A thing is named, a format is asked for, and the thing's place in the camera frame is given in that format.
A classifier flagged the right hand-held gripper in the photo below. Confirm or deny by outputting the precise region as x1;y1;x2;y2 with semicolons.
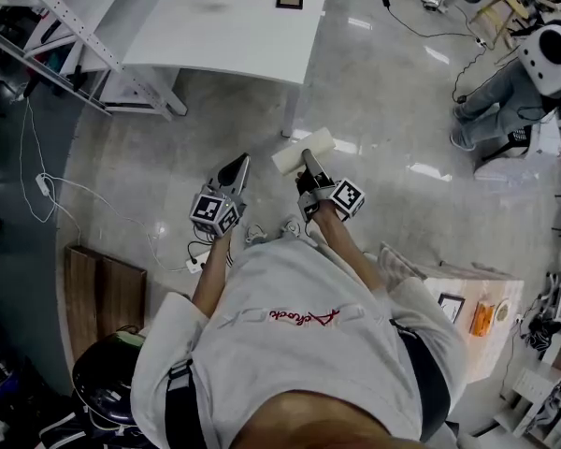
296;149;367;225

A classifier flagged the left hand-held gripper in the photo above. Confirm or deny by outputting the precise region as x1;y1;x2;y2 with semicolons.
189;152;252;239

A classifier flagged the white item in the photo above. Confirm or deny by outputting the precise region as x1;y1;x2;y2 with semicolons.
270;127;337;178

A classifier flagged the person's left forearm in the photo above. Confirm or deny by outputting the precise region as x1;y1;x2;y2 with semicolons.
191;233;238;321

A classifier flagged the person's right forearm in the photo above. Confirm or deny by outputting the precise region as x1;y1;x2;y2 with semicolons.
307;205;390;295

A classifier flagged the person's left shoe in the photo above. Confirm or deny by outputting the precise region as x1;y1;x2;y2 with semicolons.
244;224;268;246

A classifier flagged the person's shoe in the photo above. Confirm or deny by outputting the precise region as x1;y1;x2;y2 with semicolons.
280;214;306;239
244;224;268;246

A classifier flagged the person's right shoe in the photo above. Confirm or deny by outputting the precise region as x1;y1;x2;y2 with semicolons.
280;214;306;239

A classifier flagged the long white power strip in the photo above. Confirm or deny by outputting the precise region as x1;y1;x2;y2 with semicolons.
184;253;212;274

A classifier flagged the folded beige towel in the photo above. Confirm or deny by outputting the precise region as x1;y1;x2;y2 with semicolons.
377;242;427;293

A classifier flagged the white table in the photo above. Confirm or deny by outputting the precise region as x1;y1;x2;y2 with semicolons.
121;0;329;138

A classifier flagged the brown wooden board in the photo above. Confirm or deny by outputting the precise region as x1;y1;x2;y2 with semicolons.
64;244;149;362

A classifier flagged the person's white shirt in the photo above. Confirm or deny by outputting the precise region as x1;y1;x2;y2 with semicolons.
129;238;469;449

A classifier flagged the white chair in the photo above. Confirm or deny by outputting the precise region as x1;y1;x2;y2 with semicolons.
472;122;544;173

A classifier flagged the orange packet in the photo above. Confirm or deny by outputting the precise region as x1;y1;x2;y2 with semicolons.
468;298;495;338

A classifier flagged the white perforated metal rack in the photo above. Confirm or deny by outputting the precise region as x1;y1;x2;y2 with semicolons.
0;0;189;122

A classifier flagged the small round plate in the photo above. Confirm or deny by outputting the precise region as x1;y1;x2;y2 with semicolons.
492;298;513;323

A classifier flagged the black helmet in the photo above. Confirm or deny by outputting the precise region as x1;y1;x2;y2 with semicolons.
71;330;147;428

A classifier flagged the wooden stool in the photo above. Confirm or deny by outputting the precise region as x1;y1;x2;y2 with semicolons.
468;0;530;50

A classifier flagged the white shelf unit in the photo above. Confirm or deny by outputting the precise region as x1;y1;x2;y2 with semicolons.
493;366;561;449

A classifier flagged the white cable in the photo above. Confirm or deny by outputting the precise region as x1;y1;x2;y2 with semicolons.
19;94;189;271

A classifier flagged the black harness strap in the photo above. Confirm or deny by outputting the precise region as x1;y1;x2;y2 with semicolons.
390;318;453;444
164;361;203;449

